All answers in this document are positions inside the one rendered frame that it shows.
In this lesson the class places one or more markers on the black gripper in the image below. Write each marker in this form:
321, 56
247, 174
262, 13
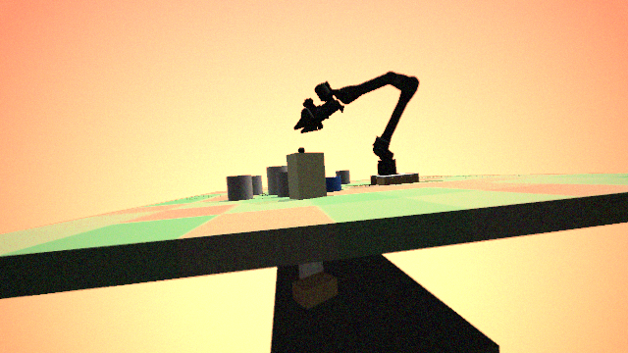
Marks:
312, 121

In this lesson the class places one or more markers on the blue cylinder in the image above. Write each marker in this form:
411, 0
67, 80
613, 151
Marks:
333, 183

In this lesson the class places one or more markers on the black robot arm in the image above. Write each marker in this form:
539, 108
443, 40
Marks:
408, 86

